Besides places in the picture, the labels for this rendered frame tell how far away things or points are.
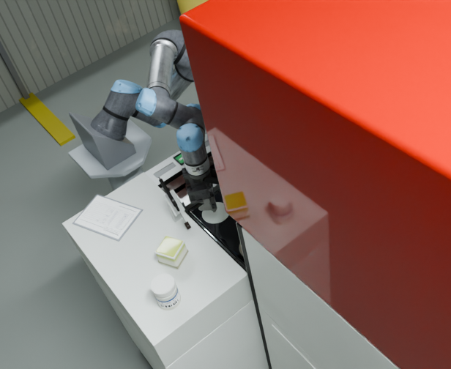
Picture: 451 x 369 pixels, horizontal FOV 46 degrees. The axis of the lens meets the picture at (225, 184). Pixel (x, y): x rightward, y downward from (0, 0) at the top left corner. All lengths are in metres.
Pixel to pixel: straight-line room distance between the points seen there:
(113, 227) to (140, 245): 0.13
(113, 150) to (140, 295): 0.79
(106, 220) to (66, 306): 1.16
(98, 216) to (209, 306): 0.56
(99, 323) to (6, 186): 1.35
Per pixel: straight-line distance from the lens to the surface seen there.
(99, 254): 1.82
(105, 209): 1.94
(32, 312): 3.06
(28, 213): 3.55
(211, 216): 1.88
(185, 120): 1.60
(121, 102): 2.22
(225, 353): 1.89
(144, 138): 2.39
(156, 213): 1.86
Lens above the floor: 2.32
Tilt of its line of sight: 46 degrees down
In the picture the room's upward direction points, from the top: 13 degrees counter-clockwise
